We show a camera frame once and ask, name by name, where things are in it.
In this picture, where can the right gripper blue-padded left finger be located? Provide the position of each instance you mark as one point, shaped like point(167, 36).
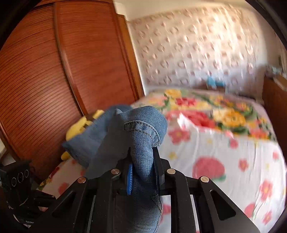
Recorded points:
point(88, 205)

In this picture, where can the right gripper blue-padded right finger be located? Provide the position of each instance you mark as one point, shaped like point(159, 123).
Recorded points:
point(198, 204)

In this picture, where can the light blue denim jeans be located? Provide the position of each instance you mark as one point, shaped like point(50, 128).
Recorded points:
point(120, 131)

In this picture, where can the floral bed sheet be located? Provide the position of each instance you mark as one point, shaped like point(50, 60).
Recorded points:
point(226, 138)

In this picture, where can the yellow Pikachu plush toy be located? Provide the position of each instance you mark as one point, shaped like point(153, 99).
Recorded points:
point(81, 125)

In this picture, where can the brown wooden sideboard cabinet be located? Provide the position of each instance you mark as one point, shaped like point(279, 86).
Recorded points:
point(274, 97)

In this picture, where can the brown wooden slatted wardrobe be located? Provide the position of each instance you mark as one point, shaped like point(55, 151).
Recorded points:
point(60, 60)

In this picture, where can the blue item behind bed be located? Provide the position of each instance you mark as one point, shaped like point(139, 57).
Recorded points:
point(214, 84)

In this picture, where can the white circle-patterned curtain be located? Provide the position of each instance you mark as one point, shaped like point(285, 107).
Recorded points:
point(186, 47)

